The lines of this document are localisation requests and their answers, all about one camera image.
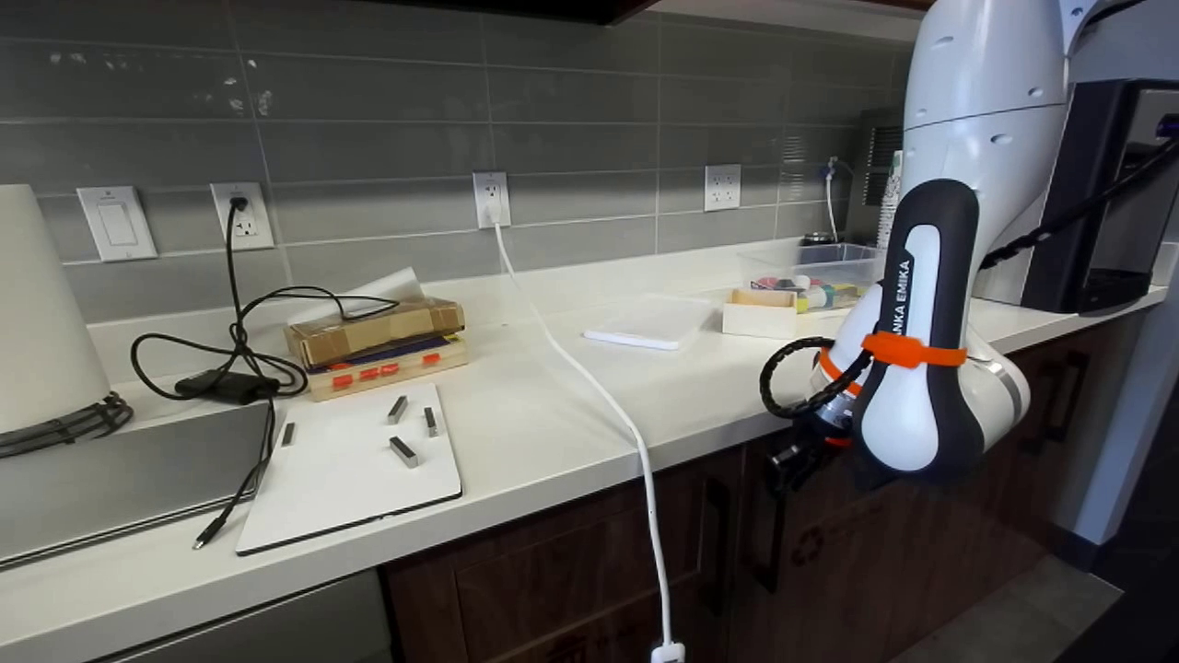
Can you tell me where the black wire rack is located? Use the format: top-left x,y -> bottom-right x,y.
0,390 -> 135,463

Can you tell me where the white power cable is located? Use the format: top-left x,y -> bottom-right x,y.
486,201 -> 687,663

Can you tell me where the plain wooden cabinet door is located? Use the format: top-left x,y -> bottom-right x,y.
380,442 -> 749,663

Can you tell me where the white outlet plate black plug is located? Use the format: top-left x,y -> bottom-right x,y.
206,181 -> 278,253

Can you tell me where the white light switch plate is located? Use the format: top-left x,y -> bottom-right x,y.
73,186 -> 163,266

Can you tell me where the clear plastic container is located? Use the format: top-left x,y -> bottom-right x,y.
795,240 -> 885,289

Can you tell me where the narrow wooden cabinet door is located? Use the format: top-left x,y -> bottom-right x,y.
1035,314 -> 1143,546

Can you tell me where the black bar handle recycling door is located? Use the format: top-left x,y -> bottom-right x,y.
749,456 -> 790,597

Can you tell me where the small orange strap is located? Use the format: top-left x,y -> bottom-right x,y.
814,348 -> 865,397

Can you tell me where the black hanging cable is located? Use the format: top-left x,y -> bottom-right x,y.
976,127 -> 1179,275

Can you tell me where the dark countertop appliance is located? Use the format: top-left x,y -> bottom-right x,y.
843,106 -> 912,245

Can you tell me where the white box with colourful items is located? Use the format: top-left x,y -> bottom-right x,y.
718,269 -> 868,342

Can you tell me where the black power cable with adapter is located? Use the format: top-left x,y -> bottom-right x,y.
125,197 -> 406,554

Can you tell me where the black handle narrow door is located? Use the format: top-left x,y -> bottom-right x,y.
1042,348 -> 1091,449

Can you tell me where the brown cardboard box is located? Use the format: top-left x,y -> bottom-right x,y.
284,290 -> 472,374

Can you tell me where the grey appliance front panel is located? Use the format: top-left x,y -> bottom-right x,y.
103,568 -> 399,663

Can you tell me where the white flat board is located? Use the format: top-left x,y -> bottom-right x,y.
232,381 -> 469,562

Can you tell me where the white conical container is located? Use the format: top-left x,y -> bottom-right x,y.
0,181 -> 115,438

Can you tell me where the white empty outlet plate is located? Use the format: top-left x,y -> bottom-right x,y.
698,164 -> 749,214

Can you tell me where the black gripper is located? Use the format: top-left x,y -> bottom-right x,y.
762,420 -> 853,499

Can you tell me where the wide orange strap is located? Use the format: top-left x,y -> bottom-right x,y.
853,329 -> 976,374

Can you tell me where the large black appliance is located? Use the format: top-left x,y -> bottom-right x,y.
1019,78 -> 1179,316

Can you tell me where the black bar handle plain door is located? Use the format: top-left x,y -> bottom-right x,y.
698,473 -> 735,597

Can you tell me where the flat box with orange labels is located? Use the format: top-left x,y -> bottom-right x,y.
302,338 -> 475,404

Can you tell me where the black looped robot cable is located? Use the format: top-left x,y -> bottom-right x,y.
756,337 -> 876,433

